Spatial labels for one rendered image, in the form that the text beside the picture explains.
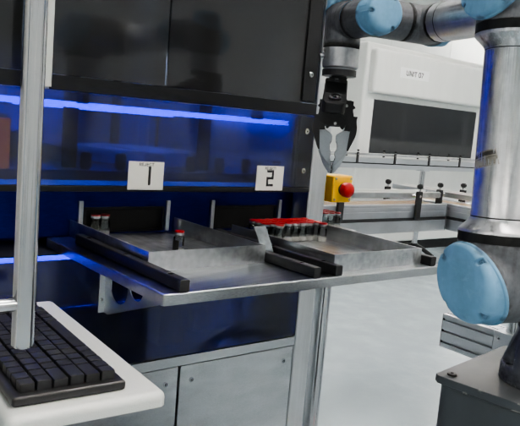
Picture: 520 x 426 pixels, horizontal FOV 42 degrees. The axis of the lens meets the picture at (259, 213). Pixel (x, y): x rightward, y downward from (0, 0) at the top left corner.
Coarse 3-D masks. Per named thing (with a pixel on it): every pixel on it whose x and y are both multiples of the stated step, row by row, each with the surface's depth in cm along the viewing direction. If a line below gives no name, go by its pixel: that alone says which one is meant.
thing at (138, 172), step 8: (136, 168) 142; (144, 168) 143; (152, 168) 144; (160, 168) 145; (128, 176) 141; (136, 176) 142; (144, 176) 143; (152, 176) 144; (160, 176) 145; (128, 184) 141; (136, 184) 142; (144, 184) 143; (152, 184) 145; (160, 184) 146
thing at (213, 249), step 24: (120, 240) 125; (144, 240) 144; (168, 240) 147; (192, 240) 149; (216, 240) 145; (240, 240) 139; (168, 264) 120; (192, 264) 123; (216, 264) 126; (240, 264) 130
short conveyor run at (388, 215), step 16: (368, 192) 208; (384, 192) 212; (400, 192) 217; (416, 192) 217; (432, 192) 227; (336, 208) 196; (352, 208) 200; (368, 208) 204; (384, 208) 209; (400, 208) 214; (416, 208) 217; (432, 208) 224; (352, 224) 201; (368, 224) 206; (384, 224) 210; (400, 224) 215; (416, 224) 220; (432, 224) 225
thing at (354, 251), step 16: (272, 240) 144; (336, 240) 165; (352, 240) 161; (368, 240) 157; (384, 240) 153; (320, 256) 132; (336, 256) 129; (352, 256) 132; (368, 256) 135; (384, 256) 138; (400, 256) 141; (416, 256) 144
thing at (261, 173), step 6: (258, 168) 162; (264, 168) 163; (270, 168) 164; (276, 168) 165; (282, 168) 166; (258, 174) 162; (264, 174) 163; (270, 174) 164; (276, 174) 166; (282, 174) 167; (258, 180) 162; (264, 180) 163; (270, 180) 165; (276, 180) 166; (282, 180) 167; (258, 186) 163; (264, 186) 164; (276, 186) 166
